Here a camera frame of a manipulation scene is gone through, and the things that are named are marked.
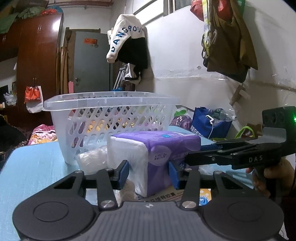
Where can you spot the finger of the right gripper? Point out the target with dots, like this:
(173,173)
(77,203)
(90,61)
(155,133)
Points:
(208,159)
(230,144)

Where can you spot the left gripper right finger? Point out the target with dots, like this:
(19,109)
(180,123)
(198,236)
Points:
(189,182)

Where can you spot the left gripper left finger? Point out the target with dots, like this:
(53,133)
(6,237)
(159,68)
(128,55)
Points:
(108,180)

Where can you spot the white orange medicine box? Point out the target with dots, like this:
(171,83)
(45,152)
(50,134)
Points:
(170,194)

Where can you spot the clear plastic pack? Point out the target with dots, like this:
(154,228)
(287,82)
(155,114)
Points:
(92,161)

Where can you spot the purple tissue pack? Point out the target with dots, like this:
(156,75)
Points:
(148,154)

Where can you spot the person right hand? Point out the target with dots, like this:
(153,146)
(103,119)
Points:
(279,180)

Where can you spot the blue shopping bag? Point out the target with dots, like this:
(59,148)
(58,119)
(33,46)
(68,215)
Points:
(206,126)

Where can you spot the purple plastic bag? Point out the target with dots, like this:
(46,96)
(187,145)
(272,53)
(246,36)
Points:
(182,121)

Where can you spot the white plastic basket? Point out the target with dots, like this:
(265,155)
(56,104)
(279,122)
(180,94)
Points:
(84,121)

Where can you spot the pink floral bedding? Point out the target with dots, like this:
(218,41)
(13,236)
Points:
(43,134)

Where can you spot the brown hanging bag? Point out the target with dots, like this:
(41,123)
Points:
(227,45)

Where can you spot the grey metal door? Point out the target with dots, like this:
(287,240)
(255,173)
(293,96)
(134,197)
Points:
(91,70)

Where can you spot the orange white hanging bag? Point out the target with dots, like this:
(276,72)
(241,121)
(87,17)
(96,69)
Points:
(34,99)

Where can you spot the black hanging garment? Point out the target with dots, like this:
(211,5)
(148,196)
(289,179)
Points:
(134,52)

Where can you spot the red hanging bag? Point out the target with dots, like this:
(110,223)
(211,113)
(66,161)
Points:
(200,9)

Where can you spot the white hoodie blue letters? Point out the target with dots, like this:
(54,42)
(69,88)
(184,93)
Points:
(126,26)

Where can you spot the red brown wooden wardrobe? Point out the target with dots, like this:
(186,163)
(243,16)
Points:
(34,42)

